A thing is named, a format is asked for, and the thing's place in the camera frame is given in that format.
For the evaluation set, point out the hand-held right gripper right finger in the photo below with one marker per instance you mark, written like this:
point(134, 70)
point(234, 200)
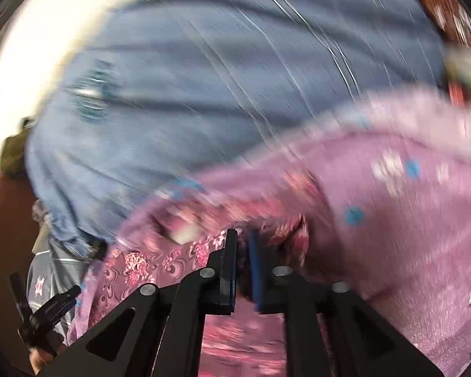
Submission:
point(254, 271)

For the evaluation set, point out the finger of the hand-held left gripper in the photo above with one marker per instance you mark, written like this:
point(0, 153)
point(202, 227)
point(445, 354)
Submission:
point(59, 301)
point(19, 296)

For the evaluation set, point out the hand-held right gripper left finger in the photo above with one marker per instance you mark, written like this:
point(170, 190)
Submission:
point(230, 271)

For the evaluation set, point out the maroon floral garment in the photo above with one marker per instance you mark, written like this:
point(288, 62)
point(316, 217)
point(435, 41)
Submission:
point(172, 263)

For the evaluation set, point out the person's left hand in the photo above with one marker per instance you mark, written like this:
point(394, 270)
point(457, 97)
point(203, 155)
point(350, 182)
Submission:
point(39, 361)

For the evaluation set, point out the grey striped quilt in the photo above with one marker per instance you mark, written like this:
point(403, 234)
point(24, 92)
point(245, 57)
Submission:
point(43, 282)

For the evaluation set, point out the olive green cloth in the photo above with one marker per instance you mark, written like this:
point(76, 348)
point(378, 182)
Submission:
point(13, 153)

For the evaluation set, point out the purple floral cloth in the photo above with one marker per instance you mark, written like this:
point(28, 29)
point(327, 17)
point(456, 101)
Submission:
point(396, 224)

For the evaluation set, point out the blue plaid quilt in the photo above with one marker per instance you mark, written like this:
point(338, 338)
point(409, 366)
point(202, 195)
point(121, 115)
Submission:
point(204, 98)

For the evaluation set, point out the red foil packet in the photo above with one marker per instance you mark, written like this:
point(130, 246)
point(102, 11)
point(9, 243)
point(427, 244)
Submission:
point(449, 8)

